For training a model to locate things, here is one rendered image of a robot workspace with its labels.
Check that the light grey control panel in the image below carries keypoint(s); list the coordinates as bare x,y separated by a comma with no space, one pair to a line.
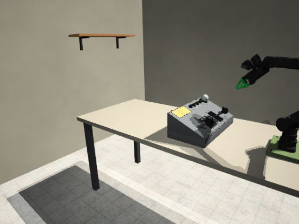
198,122

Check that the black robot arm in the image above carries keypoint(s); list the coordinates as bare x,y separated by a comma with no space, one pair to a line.
288,125

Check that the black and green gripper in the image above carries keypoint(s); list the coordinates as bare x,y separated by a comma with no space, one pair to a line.
251,81

